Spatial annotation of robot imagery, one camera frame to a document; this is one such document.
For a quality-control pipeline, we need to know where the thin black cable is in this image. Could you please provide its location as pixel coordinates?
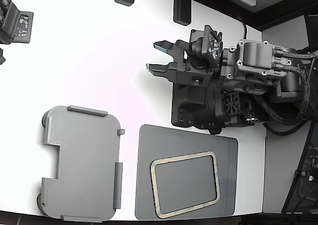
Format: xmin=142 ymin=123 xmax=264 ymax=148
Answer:
xmin=235 ymin=14 xmax=248 ymax=41

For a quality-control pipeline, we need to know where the black wrist camera with board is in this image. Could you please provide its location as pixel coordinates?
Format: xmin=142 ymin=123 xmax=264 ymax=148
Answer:
xmin=188 ymin=24 xmax=224 ymax=68

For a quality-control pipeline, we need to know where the beige rectangular adhesive frame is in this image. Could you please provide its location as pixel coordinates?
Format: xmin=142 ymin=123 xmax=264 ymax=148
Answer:
xmin=150 ymin=150 xmax=222 ymax=220

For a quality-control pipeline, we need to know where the gray plastic tray box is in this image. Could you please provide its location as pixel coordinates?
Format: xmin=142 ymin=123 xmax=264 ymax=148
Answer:
xmin=36 ymin=105 xmax=126 ymax=224

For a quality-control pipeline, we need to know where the black camera with circuit board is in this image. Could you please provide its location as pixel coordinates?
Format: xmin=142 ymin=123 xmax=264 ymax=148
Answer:
xmin=0 ymin=0 xmax=34 ymax=46

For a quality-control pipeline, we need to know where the braided black cable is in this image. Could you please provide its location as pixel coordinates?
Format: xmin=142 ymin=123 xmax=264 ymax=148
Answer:
xmin=253 ymin=95 xmax=314 ymax=127
xmin=272 ymin=48 xmax=318 ymax=62
xmin=272 ymin=61 xmax=312 ymax=105

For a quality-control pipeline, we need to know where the black equipment with connectors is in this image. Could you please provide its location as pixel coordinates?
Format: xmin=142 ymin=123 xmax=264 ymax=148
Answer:
xmin=282 ymin=125 xmax=318 ymax=215

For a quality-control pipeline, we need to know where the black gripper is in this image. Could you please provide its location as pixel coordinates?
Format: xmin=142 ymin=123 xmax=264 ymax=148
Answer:
xmin=146 ymin=31 xmax=226 ymax=88

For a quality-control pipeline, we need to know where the black bench frame edge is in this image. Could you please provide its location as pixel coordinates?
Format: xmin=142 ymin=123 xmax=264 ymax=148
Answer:
xmin=188 ymin=0 xmax=318 ymax=31

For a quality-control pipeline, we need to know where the dark gray textured mat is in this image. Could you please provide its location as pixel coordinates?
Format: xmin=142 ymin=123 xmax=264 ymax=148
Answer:
xmin=134 ymin=124 xmax=239 ymax=221

